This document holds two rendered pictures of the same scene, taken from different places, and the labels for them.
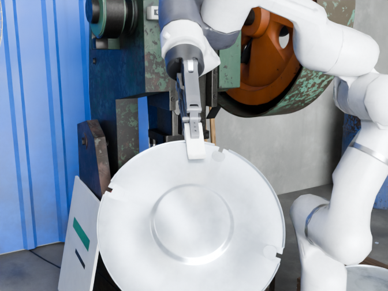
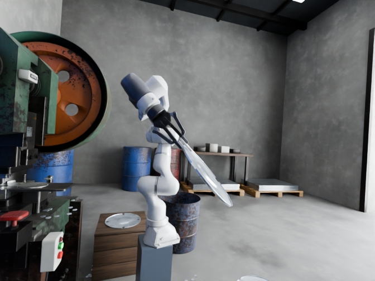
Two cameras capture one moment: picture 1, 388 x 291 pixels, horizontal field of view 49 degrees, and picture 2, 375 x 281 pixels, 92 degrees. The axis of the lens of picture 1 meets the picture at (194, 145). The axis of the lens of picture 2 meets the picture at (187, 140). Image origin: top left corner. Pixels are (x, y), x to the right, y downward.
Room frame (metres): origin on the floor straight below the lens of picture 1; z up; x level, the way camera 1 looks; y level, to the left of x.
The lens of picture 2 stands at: (0.51, 0.71, 1.07)
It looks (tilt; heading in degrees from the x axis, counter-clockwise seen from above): 0 degrees down; 286
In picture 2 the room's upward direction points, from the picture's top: 4 degrees clockwise
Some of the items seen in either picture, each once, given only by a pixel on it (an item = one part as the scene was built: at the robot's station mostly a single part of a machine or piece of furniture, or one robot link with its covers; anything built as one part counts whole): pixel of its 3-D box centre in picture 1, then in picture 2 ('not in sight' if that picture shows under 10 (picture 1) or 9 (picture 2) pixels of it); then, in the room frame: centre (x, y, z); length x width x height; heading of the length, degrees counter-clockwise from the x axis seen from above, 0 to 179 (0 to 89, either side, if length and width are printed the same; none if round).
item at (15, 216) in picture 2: not in sight; (13, 223); (1.28, 0.23, 0.72); 0.07 x 0.06 x 0.08; 30
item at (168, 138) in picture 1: (178, 137); (4, 169); (1.65, 0.06, 0.86); 0.20 x 0.16 x 0.05; 120
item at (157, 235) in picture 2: not in sight; (162, 227); (0.93, -0.35, 0.52); 0.22 x 0.19 x 0.14; 37
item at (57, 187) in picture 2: not in sight; (43, 197); (1.50, -0.03, 0.72); 0.25 x 0.14 x 0.14; 30
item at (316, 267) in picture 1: (317, 245); (151, 196); (1.00, -0.31, 0.71); 0.18 x 0.11 x 0.25; 14
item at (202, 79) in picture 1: (183, 93); (17, 136); (1.61, 0.04, 1.04); 0.17 x 0.15 x 0.30; 30
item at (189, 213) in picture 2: not in sight; (179, 219); (1.05, -1.11, 0.24); 0.42 x 0.42 x 0.48
